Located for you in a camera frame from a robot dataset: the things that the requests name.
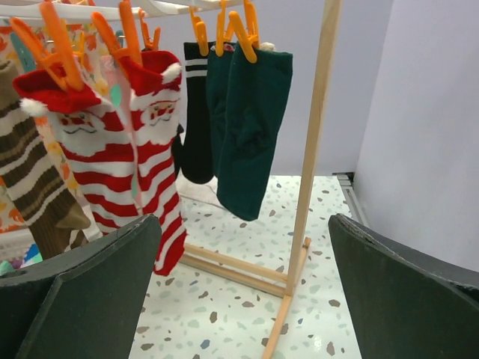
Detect floral orange tote bag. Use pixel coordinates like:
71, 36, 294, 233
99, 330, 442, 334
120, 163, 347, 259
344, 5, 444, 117
1, 24, 108, 233

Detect brown striped sock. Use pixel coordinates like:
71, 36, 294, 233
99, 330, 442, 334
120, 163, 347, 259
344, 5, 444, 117
1, 61, 91, 259

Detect orange clothespin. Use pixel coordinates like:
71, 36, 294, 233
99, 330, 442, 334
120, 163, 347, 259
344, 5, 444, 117
215, 0, 226, 57
91, 0, 144, 74
189, 7, 210, 56
228, 0, 260, 64
10, 1, 85, 91

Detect white round sock hanger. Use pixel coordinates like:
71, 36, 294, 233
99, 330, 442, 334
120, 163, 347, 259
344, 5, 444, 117
1, 1, 242, 23

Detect white plastic basket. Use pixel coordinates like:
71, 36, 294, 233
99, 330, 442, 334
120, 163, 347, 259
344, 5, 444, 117
1, 229, 36, 261

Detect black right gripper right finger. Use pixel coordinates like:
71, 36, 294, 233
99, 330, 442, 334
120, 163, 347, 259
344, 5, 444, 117
328, 215, 478, 358

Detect wooden right clothes rack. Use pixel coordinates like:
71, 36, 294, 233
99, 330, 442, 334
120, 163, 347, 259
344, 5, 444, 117
179, 0, 344, 359

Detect pink patterned sock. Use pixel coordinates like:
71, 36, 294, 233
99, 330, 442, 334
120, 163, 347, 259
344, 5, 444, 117
100, 55, 139, 213

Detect red white striped sock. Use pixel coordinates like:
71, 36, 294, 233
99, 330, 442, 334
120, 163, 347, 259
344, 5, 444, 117
121, 50, 187, 276

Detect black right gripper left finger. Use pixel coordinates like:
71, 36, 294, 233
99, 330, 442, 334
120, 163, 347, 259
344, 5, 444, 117
1, 215, 162, 358

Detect dark green sock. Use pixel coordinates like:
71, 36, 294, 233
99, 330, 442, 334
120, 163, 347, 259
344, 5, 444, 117
217, 48, 293, 221
206, 42, 235, 177

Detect mint green sock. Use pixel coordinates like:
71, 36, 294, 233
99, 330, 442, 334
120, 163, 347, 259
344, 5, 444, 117
1, 244, 43, 275

